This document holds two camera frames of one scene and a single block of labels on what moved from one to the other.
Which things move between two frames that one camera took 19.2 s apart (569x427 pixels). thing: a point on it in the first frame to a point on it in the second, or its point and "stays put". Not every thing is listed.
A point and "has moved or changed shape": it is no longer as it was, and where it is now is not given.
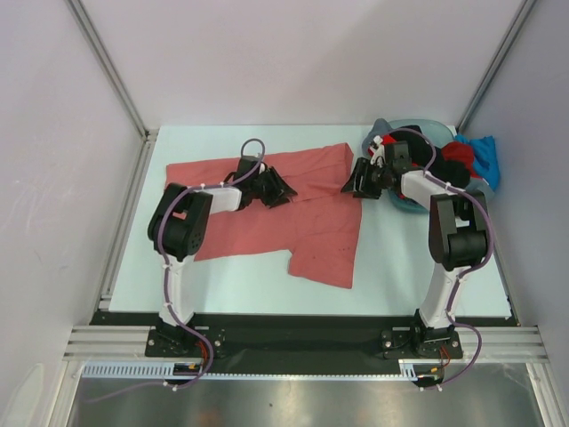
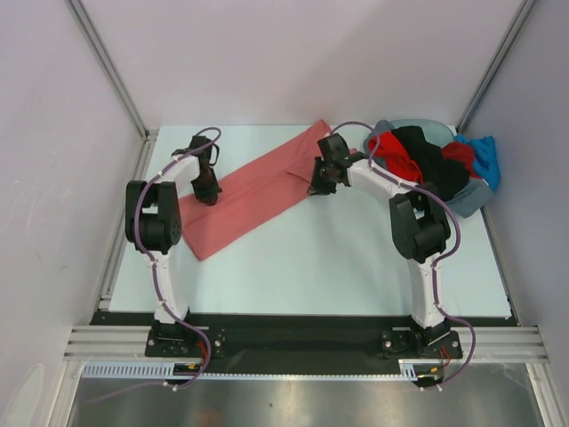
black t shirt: (431, 158) stays put
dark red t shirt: (461, 152) stays put
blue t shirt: (485, 157) stays put
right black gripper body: (380, 173) to (322, 181)
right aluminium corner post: (495, 63) stays put
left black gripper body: (264, 189) to (206, 188)
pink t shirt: (320, 226) has moved or changed shape
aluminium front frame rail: (513, 343) stays put
